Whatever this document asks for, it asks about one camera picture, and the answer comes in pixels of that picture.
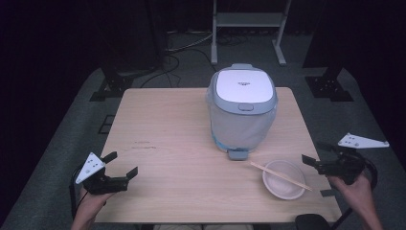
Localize pair of wooden chopsticks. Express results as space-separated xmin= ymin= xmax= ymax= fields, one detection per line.
xmin=249 ymin=161 xmax=314 ymax=193

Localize left hand-held gripper cable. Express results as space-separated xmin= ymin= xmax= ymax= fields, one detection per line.
xmin=68 ymin=164 xmax=89 ymax=219

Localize person's left hand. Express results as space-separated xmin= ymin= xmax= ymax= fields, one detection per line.
xmin=76 ymin=187 xmax=115 ymax=219

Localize person's right hand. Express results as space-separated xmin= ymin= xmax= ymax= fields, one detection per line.
xmin=327 ymin=173 xmax=375 ymax=214

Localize white disposable bowl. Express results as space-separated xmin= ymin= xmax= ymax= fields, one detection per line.
xmin=261 ymin=159 xmax=306 ymax=201

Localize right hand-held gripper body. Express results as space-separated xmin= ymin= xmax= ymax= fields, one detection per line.
xmin=315 ymin=132 xmax=391 ymax=186

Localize white metal stand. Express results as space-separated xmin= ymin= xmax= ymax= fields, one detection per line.
xmin=210 ymin=0 xmax=293 ymax=67

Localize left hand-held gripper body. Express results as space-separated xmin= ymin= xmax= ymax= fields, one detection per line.
xmin=75 ymin=151 xmax=130 ymax=196

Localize black cables on floor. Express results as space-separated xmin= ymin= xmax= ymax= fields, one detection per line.
xmin=139 ymin=32 xmax=218 ymax=89

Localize black stand with floor plate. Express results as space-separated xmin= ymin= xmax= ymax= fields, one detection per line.
xmin=302 ymin=0 xmax=355 ymax=103
xmin=89 ymin=0 xmax=168 ymax=103

